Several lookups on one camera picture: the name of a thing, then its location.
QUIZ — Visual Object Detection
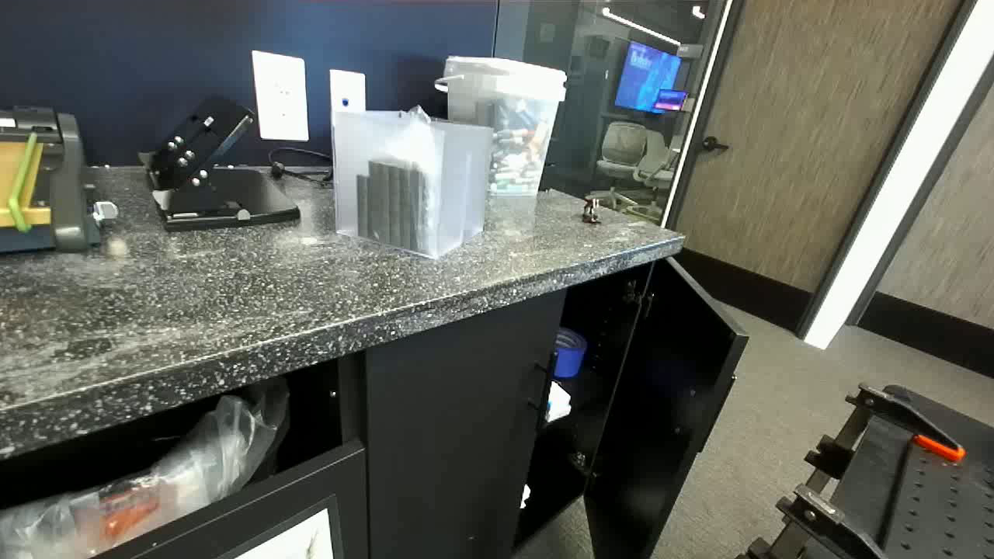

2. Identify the black cabinet door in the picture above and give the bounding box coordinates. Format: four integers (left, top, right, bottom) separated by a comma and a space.
582, 255, 752, 559

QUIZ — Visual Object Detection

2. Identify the clear plastic lidded tub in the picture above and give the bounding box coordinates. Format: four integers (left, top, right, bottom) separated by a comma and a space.
432, 54, 572, 233

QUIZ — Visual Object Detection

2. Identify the blue container in cabinet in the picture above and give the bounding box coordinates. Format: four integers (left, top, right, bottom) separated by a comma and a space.
549, 326, 589, 383

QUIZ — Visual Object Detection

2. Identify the white door frame post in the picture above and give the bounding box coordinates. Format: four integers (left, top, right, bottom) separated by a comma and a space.
799, 0, 994, 355

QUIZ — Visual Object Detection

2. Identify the white wall switch plate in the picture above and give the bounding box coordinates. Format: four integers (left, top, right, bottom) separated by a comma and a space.
326, 67, 369, 141

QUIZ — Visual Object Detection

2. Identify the white wall outlet plate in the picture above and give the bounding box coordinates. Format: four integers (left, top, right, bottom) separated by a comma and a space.
250, 48, 315, 146

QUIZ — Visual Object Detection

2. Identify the white item in cabinet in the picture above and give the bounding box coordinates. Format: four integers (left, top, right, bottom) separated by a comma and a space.
544, 379, 576, 425

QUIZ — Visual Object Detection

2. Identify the black cable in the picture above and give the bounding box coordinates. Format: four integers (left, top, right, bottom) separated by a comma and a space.
267, 153, 334, 189

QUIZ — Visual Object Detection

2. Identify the computer monitor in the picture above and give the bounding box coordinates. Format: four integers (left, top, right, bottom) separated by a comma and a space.
612, 38, 688, 118

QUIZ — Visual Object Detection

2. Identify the grey office chair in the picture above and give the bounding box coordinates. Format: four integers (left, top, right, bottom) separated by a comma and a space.
593, 116, 678, 192

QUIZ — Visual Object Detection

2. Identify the white label on drawer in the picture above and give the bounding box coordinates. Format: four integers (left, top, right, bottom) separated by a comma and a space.
234, 502, 341, 559

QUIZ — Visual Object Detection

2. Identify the clear plastic trash bag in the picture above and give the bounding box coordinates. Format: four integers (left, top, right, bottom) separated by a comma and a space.
0, 379, 294, 559

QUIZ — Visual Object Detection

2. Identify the clear box with grey blocks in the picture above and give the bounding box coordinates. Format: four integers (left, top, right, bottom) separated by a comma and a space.
329, 107, 497, 262

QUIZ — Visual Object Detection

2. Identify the black perforated cart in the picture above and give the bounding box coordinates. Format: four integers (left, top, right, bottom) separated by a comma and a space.
735, 383, 994, 559

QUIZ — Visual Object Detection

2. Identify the orange handle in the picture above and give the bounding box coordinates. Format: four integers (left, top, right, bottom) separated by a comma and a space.
909, 428, 970, 465

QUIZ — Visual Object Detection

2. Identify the black trash drawer front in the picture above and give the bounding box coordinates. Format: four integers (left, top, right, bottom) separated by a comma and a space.
99, 441, 373, 559

